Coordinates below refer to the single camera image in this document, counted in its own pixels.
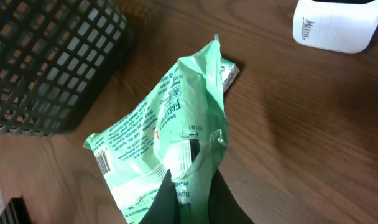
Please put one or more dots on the grey plastic shopping basket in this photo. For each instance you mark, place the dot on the grey plastic shopping basket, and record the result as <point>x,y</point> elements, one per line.
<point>55,58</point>

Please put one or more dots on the teal tissue packet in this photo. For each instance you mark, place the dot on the teal tissue packet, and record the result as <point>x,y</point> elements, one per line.
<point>229,72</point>

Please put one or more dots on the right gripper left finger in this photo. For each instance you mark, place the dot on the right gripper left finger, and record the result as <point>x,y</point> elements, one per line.
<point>165,207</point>

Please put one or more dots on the light green pouch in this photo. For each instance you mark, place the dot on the light green pouch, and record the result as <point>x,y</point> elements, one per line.
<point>181,128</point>

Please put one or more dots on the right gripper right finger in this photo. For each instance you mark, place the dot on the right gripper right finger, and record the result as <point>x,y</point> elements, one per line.
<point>222,206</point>

